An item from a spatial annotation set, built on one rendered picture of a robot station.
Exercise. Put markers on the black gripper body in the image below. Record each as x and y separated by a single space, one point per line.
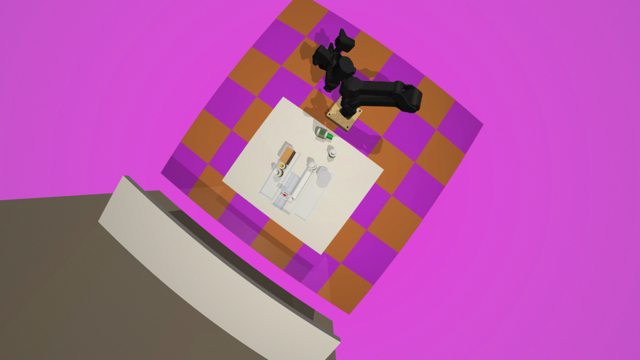
342 43

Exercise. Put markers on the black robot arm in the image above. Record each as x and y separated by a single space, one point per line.
356 93

